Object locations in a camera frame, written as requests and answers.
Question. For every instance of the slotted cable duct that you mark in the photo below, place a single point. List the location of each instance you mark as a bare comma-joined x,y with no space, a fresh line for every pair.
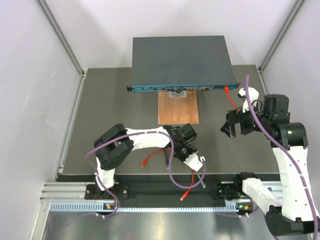
108,206

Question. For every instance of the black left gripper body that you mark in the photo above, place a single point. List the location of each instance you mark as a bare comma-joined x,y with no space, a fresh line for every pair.
183,151

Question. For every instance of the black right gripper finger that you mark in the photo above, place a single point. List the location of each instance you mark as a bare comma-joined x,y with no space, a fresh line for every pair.
229,129
231,120

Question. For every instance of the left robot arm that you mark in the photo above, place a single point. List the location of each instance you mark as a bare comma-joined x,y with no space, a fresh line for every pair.
111,156

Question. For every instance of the teal network switch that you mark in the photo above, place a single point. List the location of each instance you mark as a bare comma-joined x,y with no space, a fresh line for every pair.
180,64

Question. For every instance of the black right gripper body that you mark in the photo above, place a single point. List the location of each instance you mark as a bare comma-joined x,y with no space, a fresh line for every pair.
246,122

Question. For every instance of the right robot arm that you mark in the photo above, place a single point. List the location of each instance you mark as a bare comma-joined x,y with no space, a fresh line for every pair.
295,213

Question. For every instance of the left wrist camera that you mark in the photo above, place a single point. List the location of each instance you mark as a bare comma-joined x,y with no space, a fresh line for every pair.
195,162

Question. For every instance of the wooden board stand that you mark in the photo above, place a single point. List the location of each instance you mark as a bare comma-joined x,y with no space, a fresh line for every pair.
178,108

